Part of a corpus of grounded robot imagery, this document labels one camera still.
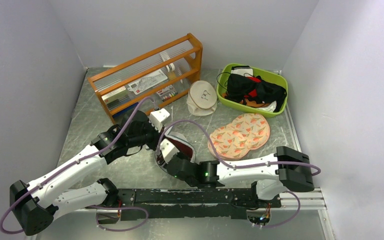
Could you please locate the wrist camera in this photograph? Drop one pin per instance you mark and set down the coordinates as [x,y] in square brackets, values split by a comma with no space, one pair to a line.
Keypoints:
[166,152]
[158,117]

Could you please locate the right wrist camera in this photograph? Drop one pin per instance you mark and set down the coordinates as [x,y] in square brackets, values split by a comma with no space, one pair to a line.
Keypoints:
[166,152]

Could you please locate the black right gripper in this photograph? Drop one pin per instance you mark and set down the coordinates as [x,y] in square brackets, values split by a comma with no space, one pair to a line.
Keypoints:
[180,155]

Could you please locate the white clip on rack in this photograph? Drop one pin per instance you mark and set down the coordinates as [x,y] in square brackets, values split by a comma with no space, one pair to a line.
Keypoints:
[170,67]

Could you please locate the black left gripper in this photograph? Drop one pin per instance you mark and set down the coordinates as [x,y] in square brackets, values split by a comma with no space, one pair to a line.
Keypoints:
[154,144]

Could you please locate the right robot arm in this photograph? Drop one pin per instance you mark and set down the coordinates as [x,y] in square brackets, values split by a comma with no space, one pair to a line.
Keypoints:
[285,170]

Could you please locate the clear plastic package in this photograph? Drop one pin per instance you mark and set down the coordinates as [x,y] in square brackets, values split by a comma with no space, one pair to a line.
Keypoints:
[146,82]

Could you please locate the green box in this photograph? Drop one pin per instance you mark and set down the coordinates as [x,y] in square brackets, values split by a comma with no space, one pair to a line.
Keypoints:
[115,95]

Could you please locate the colourful marker pack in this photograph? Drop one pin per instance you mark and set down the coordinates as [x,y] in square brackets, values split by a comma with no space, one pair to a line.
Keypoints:
[167,93]

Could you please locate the orange wooden rack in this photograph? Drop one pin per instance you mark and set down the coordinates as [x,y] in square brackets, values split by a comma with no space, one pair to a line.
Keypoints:
[186,54]

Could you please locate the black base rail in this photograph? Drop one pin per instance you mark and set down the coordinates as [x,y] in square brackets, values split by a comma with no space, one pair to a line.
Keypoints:
[188,203]

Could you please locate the black clothing pile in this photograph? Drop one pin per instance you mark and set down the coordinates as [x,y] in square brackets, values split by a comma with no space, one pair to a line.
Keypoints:
[254,92]

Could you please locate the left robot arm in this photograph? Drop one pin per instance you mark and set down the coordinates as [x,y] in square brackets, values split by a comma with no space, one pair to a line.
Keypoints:
[36,204]

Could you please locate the cream round laundry bag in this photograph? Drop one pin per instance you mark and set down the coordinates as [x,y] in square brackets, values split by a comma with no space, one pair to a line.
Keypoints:
[201,99]

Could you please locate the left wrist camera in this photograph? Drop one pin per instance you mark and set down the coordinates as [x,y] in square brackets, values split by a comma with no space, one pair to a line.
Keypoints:
[158,117]

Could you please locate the green plastic basin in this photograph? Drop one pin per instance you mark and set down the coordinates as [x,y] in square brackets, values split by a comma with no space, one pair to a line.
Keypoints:
[268,76]

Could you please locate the white mesh laundry bag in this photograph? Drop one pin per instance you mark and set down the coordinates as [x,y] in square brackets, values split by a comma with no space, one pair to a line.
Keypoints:
[172,134]

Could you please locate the white folded garment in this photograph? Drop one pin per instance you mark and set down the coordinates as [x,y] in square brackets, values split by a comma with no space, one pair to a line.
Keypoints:
[242,70]

